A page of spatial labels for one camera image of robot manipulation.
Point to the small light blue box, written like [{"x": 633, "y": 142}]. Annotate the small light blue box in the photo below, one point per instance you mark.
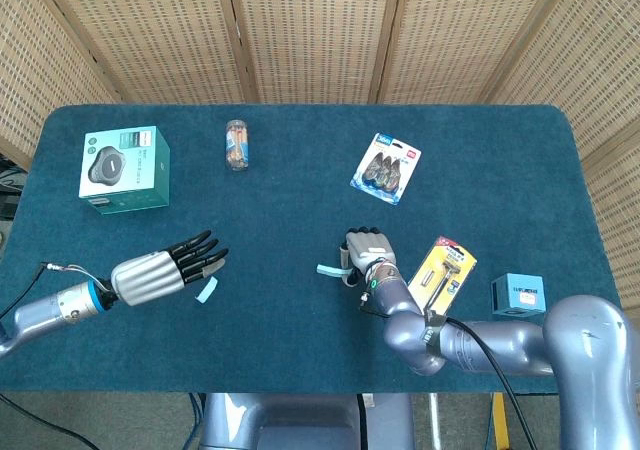
[{"x": 520, "y": 295}]

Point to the blue blister pack of tapes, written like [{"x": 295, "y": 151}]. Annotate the blue blister pack of tapes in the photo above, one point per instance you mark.
[{"x": 385, "y": 170}]

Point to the blue-grey robot torso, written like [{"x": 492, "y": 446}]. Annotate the blue-grey robot torso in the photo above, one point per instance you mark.
[{"x": 300, "y": 420}]

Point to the light blue strip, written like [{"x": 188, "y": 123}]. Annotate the light blue strip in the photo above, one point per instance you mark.
[{"x": 207, "y": 290}]

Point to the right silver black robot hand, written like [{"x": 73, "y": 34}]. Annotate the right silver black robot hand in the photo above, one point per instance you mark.
[{"x": 370, "y": 252}]

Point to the clear jar of wooden pegs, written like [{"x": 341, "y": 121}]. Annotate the clear jar of wooden pegs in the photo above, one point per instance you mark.
[{"x": 236, "y": 145}]

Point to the yellow razor blister pack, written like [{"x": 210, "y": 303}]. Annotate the yellow razor blister pack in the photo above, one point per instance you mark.
[{"x": 445, "y": 270}]

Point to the green cardboard product box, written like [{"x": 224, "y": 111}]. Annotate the green cardboard product box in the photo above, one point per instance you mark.
[{"x": 125, "y": 170}]

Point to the teal table cloth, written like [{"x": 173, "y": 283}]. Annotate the teal table cloth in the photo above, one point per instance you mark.
[{"x": 290, "y": 330}]

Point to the woven rattan folding screen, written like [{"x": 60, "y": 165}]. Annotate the woven rattan folding screen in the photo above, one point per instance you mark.
[{"x": 320, "y": 35}]

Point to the white table leg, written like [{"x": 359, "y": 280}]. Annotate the white table leg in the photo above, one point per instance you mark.
[{"x": 436, "y": 420}]

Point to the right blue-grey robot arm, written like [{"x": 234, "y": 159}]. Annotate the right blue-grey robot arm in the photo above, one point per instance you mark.
[{"x": 575, "y": 340}]

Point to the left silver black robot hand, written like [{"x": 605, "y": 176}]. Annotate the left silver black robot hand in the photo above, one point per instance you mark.
[{"x": 150, "y": 280}]

